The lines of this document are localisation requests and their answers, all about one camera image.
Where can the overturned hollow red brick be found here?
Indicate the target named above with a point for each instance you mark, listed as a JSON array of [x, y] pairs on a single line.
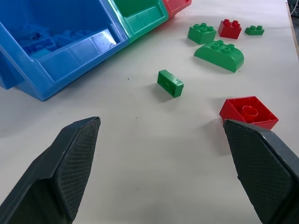
[[248, 113]]

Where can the blue plastic storage bin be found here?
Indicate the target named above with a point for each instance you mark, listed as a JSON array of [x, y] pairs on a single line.
[[58, 58]]

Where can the blue bricks in bin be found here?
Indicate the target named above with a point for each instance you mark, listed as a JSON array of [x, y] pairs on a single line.
[[44, 43]]

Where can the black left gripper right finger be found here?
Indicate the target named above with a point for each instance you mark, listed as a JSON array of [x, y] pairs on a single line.
[[261, 172]]

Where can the small thin green brick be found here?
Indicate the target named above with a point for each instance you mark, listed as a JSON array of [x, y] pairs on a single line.
[[254, 30]]

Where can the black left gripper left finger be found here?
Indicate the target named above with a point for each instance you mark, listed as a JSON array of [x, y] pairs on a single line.
[[58, 172]]

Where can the small flat green brick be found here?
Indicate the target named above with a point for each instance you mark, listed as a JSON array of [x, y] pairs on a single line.
[[170, 83]]

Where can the red plastic storage bin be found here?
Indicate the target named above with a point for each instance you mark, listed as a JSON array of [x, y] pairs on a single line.
[[176, 7]]

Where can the square green studded brick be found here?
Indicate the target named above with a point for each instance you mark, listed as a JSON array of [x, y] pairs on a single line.
[[201, 33]]

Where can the square red studded brick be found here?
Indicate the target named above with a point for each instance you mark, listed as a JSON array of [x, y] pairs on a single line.
[[229, 29]]

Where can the curved green brick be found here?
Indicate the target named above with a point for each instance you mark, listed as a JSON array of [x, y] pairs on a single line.
[[222, 54]]

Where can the green plastic storage bin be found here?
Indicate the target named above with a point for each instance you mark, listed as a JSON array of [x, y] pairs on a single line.
[[142, 19]]

